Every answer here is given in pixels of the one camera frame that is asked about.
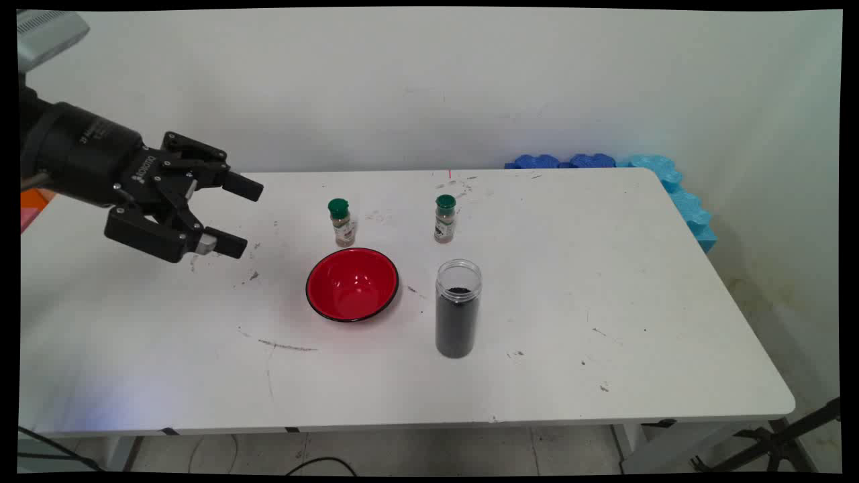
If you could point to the white table leg frame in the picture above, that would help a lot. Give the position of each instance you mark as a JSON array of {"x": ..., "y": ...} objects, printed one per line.
[{"x": 671, "y": 446}]

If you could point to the dark blue foam mat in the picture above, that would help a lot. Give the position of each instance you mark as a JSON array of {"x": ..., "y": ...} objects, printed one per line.
[{"x": 537, "y": 162}]

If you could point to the green-capped spice bottle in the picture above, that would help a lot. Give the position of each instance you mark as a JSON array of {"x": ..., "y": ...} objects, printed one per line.
[
  {"x": 343, "y": 228},
  {"x": 444, "y": 225}
]

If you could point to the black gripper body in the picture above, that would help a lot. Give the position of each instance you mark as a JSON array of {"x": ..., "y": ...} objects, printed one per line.
[{"x": 80, "y": 154}]

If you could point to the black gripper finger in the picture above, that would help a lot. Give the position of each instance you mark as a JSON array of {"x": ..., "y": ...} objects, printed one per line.
[
  {"x": 154, "y": 231},
  {"x": 194, "y": 164}
]

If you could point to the black tripod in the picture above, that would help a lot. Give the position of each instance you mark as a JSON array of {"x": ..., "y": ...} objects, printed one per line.
[{"x": 778, "y": 443}]

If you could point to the white table leg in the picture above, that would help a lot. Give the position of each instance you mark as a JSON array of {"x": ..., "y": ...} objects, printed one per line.
[{"x": 117, "y": 453}]

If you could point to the pink box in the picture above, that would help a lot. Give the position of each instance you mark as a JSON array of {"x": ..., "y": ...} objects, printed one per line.
[{"x": 28, "y": 220}]

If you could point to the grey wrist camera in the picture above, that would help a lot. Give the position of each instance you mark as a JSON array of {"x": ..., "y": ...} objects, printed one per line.
[{"x": 47, "y": 33}]

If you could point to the red bowl with black rim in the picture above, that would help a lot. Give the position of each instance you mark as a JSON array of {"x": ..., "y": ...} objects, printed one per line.
[{"x": 352, "y": 285}]

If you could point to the clear plastic jar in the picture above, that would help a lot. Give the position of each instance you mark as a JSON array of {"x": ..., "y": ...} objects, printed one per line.
[{"x": 458, "y": 274}]

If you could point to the light blue foam mat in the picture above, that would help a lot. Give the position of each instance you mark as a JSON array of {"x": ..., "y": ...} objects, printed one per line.
[{"x": 684, "y": 201}]

